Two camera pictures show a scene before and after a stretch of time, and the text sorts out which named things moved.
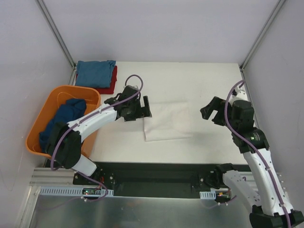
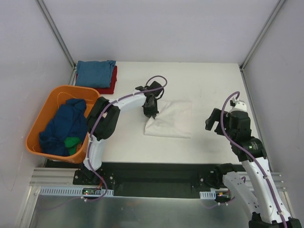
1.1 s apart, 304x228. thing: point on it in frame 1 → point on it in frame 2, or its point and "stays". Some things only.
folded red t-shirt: x=110 y=90 stays
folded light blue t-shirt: x=94 y=74 stays
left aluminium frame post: x=61 y=40 stays
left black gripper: x=140 y=109 → x=150 y=107
